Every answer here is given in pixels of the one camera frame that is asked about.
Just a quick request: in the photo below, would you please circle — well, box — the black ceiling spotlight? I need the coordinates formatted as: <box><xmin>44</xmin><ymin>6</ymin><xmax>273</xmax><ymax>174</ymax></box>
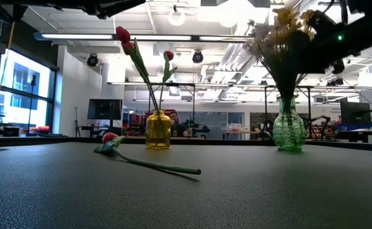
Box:
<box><xmin>191</xmin><ymin>50</ymin><xmax>204</xmax><ymax>64</ymax></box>
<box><xmin>86</xmin><ymin>53</ymin><xmax>99</xmax><ymax>67</ymax></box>

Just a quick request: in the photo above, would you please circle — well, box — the green glass vase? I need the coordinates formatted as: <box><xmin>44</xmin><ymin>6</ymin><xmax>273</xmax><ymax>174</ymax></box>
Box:
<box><xmin>272</xmin><ymin>95</ymin><xmax>307</xmax><ymax>152</ymax></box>

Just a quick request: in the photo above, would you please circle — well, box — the yellow glass vase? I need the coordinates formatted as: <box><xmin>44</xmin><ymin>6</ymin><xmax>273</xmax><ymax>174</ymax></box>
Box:
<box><xmin>145</xmin><ymin>109</ymin><xmax>172</xmax><ymax>149</ymax></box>

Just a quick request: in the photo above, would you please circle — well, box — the open-petalled red artificial tulip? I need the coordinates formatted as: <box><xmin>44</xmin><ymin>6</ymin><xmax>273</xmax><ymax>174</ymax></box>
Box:
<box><xmin>115</xmin><ymin>25</ymin><xmax>160</xmax><ymax>111</ymax></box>

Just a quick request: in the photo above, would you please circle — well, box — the white artificial flower bunch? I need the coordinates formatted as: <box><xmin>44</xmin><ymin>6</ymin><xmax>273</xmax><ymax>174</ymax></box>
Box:
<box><xmin>242</xmin><ymin>20</ymin><xmax>301</xmax><ymax>99</ymax></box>

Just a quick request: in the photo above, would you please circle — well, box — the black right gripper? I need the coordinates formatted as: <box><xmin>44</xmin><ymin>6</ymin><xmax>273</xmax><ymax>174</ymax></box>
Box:
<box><xmin>292</xmin><ymin>30</ymin><xmax>345</xmax><ymax>74</ymax></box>

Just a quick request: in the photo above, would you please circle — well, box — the black microphone stand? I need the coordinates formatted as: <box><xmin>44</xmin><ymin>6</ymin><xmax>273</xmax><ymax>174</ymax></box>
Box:
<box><xmin>27</xmin><ymin>74</ymin><xmax>38</xmax><ymax>136</ymax></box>

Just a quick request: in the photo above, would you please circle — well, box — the person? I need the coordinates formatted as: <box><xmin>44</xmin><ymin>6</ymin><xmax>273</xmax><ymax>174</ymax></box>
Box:
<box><xmin>169</xmin><ymin>111</ymin><xmax>188</xmax><ymax>138</ymax></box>

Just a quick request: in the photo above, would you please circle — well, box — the long ceiling light bar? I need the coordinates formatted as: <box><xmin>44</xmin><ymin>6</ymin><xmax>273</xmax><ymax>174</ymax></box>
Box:
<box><xmin>34</xmin><ymin>32</ymin><xmax>253</xmax><ymax>43</ymax></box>

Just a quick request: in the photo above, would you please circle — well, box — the large window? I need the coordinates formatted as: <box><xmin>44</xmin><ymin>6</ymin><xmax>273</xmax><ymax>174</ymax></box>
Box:
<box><xmin>0</xmin><ymin>47</ymin><xmax>57</xmax><ymax>137</ymax></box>

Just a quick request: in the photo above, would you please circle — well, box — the yellow artificial flower bunch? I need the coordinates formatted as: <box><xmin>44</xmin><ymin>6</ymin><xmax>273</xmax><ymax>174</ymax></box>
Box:
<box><xmin>272</xmin><ymin>6</ymin><xmax>316</xmax><ymax>64</ymax></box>

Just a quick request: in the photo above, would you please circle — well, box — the round white ceiling lamp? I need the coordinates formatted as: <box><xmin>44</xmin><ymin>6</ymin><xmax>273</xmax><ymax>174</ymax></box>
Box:
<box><xmin>168</xmin><ymin>4</ymin><xmax>186</xmax><ymax>27</ymax></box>

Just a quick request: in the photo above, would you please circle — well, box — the black computer monitor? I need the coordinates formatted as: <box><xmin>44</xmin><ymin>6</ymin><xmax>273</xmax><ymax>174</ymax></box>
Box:
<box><xmin>340</xmin><ymin>101</ymin><xmax>372</xmax><ymax>127</ymax></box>

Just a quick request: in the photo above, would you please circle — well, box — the black monitor on stand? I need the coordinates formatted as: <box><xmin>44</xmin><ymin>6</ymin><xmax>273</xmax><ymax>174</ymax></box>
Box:
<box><xmin>86</xmin><ymin>98</ymin><xmax>123</xmax><ymax>128</ymax></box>

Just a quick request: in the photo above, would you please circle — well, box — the black metal gantry frame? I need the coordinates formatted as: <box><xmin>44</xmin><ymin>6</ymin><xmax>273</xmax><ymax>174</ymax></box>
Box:
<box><xmin>107</xmin><ymin>81</ymin><xmax>372</xmax><ymax>141</ymax></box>

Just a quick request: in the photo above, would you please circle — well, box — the black tripod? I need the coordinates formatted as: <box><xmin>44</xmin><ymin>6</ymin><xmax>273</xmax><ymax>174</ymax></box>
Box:
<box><xmin>73</xmin><ymin>106</ymin><xmax>82</xmax><ymax>137</ymax></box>

